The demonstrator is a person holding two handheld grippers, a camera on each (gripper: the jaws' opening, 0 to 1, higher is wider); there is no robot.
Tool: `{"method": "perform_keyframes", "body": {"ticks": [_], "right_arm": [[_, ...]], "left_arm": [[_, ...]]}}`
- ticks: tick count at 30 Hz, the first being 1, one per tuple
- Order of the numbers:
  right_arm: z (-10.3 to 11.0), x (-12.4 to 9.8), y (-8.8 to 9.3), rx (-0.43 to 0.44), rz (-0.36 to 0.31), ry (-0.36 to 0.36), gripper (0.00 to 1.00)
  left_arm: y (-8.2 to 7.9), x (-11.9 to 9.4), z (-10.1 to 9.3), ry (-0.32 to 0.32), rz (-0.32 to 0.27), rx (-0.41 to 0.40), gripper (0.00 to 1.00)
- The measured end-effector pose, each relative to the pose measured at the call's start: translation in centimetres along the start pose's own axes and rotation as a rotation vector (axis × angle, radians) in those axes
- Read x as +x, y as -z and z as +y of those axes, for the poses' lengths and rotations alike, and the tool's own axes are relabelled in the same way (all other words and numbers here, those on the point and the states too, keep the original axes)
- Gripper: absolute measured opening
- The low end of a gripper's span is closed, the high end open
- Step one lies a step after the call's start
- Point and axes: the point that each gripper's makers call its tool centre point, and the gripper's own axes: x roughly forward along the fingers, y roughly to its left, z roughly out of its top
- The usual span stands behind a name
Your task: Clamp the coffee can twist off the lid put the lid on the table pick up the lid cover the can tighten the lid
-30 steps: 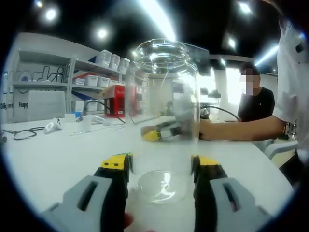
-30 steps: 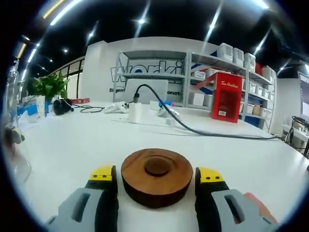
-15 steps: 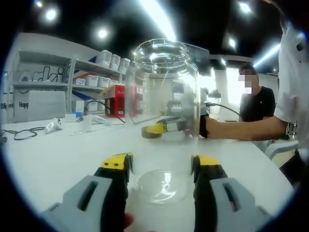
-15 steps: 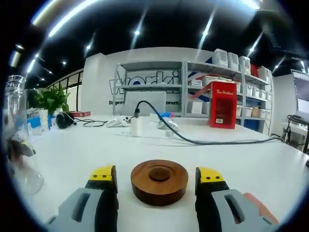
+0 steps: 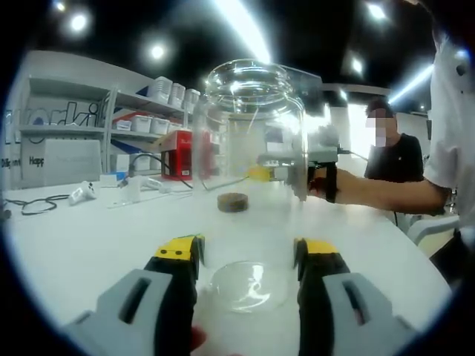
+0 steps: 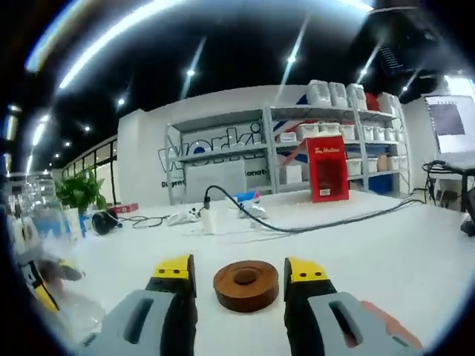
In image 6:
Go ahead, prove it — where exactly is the white table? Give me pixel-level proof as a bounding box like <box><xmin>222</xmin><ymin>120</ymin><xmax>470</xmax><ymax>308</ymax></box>
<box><xmin>7</xmin><ymin>188</ymin><xmax>475</xmax><ymax>356</ymax></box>

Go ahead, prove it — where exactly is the clear glass coffee can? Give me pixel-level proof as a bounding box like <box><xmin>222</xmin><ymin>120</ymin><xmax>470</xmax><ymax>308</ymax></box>
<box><xmin>14</xmin><ymin>200</ymin><xmax>107</xmax><ymax>344</ymax></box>

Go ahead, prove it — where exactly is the white game controller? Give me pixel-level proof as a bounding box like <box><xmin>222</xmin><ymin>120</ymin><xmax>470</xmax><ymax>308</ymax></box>
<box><xmin>166</xmin><ymin>209</ymin><xmax>203</xmax><ymax>227</ymax></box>
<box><xmin>237</xmin><ymin>202</ymin><xmax>269</xmax><ymax>220</ymax></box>

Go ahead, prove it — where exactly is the thick black cable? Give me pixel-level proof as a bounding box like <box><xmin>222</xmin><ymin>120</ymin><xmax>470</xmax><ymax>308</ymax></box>
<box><xmin>203</xmin><ymin>184</ymin><xmax>424</xmax><ymax>234</ymax></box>

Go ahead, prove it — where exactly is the flat red box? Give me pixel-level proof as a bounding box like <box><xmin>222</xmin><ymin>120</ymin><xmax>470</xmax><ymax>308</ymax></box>
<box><xmin>109</xmin><ymin>202</ymin><xmax>140</xmax><ymax>214</ymax></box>

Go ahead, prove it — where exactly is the thin black cable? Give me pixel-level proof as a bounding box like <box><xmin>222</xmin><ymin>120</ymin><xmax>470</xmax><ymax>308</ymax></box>
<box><xmin>111</xmin><ymin>213</ymin><xmax>175</xmax><ymax>231</ymax></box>

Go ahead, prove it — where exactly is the brown wooden lid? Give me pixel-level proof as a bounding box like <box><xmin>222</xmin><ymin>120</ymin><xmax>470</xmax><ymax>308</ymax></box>
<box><xmin>213</xmin><ymin>260</ymin><xmax>280</xmax><ymax>313</ymax></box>

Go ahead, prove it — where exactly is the black round device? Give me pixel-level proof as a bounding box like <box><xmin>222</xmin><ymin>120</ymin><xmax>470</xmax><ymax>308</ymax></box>
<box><xmin>91</xmin><ymin>211</ymin><xmax>119</xmax><ymax>235</ymax></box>

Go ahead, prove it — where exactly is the white charger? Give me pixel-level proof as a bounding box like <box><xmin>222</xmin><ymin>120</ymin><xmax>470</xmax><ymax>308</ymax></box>
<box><xmin>200</xmin><ymin>207</ymin><xmax>218</xmax><ymax>235</ymax></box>

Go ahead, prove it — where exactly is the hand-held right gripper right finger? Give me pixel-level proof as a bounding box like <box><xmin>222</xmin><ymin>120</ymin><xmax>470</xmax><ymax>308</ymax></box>
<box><xmin>284</xmin><ymin>256</ymin><xmax>409</xmax><ymax>356</ymax></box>

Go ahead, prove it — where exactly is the grey board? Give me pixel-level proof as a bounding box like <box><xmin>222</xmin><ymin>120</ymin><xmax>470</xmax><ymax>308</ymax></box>
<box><xmin>184</xmin><ymin>161</ymin><xmax>248</xmax><ymax>203</ymax></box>

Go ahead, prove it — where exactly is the long ceiling light strip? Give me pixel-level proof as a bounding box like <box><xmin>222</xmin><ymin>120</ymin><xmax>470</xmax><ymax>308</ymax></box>
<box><xmin>25</xmin><ymin>0</ymin><xmax>374</xmax><ymax>90</ymax></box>

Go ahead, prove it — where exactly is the row of white storage bins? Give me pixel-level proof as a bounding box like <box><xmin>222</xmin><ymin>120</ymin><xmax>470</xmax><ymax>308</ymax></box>
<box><xmin>280</xmin><ymin>79</ymin><xmax>407</xmax><ymax>179</ymax></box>

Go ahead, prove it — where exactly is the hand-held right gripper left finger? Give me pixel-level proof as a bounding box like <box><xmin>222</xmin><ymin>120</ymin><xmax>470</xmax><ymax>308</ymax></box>
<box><xmin>79</xmin><ymin>254</ymin><xmax>197</xmax><ymax>356</ymax></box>

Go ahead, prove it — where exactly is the green potted plant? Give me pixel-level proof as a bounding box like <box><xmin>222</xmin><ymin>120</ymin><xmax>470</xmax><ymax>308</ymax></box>
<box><xmin>55</xmin><ymin>170</ymin><xmax>108</xmax><ymax>216</ymax></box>

